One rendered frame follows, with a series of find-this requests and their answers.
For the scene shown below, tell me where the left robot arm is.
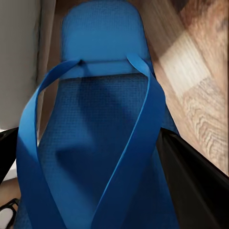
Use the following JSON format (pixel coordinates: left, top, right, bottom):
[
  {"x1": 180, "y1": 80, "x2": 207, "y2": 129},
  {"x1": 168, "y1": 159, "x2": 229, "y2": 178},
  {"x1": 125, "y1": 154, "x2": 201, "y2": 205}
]
[{"x1": 0, "y1": 198, "x2": 20, "y2": 229}]

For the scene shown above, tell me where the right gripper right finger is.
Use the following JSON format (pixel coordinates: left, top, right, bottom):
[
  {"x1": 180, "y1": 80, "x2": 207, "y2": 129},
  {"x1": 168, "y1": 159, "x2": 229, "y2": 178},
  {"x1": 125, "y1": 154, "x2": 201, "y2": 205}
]
[{"x1": 156, "y1": 127, "x2": 229, "y2": 229}]

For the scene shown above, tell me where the sandal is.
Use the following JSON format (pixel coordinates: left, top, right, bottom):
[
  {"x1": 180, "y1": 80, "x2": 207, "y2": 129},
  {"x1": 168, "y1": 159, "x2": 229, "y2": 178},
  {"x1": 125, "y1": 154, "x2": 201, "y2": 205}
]
[{"x1": 11, "y1": 0, "x2": 180, "y2": 229}]

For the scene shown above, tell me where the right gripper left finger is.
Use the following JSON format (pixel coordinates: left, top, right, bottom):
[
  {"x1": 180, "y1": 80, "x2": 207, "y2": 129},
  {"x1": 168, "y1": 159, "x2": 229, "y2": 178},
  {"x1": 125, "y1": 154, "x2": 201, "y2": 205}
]
[{"x1": 0, "y1": 127, "x2": 19, "y2": 184}]

